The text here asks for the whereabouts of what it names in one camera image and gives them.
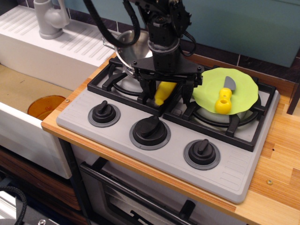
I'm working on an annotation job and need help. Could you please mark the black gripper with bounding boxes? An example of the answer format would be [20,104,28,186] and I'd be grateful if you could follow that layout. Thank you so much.
[131,44,203,105]

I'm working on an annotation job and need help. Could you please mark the yellow toy banana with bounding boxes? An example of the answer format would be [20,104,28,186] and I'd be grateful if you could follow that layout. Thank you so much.
[154,82,177,106]

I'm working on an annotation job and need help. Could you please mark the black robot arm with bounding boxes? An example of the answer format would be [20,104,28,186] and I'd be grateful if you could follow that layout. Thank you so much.
[123,0,204,104]

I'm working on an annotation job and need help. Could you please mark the steel colander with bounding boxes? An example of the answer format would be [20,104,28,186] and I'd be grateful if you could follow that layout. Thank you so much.
[103,30,152,78]

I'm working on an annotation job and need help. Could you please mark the middle black stove knob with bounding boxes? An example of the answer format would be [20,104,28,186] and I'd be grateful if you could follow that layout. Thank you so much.
[129,116,171,150]

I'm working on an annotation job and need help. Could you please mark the black stove knob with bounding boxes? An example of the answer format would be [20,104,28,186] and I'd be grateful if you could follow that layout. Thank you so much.
[88,100,121,128]
[183,139,221,171]
[129,116,171,150]

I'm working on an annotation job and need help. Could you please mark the left black stove knob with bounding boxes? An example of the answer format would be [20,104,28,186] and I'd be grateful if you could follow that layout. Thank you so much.
[88,100,121,128]

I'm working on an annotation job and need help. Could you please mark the left black burner grate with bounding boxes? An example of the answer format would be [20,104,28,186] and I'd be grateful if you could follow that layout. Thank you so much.
[87,56,188,117]

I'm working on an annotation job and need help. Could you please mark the black burner grate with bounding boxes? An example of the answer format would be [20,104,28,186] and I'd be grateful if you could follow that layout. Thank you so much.
[87,56,188,117]
[163,77,276,151]

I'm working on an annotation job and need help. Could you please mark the right black stove knob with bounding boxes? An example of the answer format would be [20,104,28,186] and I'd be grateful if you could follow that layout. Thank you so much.
[183,139,221,171]

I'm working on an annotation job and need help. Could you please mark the light green plate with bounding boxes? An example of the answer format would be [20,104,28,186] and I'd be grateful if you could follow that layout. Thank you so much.
[193,67,258,115]

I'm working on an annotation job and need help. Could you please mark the right black burner grate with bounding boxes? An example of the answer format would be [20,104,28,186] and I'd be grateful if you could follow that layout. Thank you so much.
[163,77,276,151]

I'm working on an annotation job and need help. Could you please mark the grey toy stove top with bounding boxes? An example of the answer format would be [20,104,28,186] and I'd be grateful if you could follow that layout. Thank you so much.
[56,86,280,203]

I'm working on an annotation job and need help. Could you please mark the toy oven door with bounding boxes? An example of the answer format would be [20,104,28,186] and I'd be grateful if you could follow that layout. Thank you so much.
[77,157,243,225]

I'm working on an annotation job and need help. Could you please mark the orange plastic bowl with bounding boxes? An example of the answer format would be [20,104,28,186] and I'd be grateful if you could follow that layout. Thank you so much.
[27,95,66,120]

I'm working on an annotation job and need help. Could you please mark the grey toy faucet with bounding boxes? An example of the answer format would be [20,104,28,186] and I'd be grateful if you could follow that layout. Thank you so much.
[33,0,70,40]

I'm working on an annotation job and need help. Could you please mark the white toy sink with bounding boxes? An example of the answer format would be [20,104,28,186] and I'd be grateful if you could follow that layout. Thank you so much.
[0,6,113,179]

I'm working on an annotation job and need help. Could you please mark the yellow handled toy knife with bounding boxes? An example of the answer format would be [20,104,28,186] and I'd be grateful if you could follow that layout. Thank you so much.
[215,76,236,114]

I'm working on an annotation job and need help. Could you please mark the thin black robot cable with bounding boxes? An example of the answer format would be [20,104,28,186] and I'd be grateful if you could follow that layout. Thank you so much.
[180,30,197,58]

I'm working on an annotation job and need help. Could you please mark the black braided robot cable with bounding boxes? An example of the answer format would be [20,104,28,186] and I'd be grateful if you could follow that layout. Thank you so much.
[83,0,141,47]

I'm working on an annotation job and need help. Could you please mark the black oven door handle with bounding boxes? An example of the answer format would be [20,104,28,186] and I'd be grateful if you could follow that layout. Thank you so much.
[80,162,194,225]

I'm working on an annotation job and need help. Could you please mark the black braided cable foreground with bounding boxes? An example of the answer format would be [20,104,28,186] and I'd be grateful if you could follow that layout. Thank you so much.
[0,186,28,225]

